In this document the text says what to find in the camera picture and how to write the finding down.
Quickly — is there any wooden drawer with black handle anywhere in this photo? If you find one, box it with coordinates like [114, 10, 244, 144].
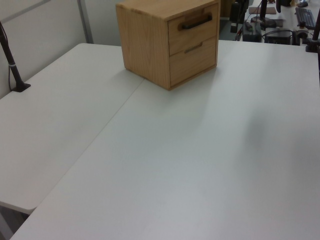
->
[167, 11, 217, 56]

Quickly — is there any wooden drawer with recessed grip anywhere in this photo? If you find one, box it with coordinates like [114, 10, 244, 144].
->
[169, 36, 217, 87]

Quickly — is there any light wooden drawer cabinet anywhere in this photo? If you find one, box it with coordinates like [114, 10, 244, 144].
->
[115, 0, 220, 92]

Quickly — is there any dark green device box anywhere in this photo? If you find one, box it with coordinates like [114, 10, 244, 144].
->
[242, 22, 263, 42]

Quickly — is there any black monitor stand round base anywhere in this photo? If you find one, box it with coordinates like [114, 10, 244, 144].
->
[250, 0, 277, 29]

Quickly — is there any black electronics box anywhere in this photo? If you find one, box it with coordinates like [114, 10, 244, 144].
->
[265, 29, 293, 45]

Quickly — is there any brown desk mat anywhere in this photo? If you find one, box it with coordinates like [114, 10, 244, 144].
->
[249, 7, 277, 15]

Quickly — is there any black computer keyboard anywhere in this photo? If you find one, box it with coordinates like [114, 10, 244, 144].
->
[294, 6, 317, 29]

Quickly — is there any grey metal partition post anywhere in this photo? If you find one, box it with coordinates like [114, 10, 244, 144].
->
[77, 0, 95, 45]

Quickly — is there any black camera stand with base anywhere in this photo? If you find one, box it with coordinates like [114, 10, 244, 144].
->
[0, 21, 32, 92]

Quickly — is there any black clamped camera stand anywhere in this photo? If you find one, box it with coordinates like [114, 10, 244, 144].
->
[304, 0, 320, 54]

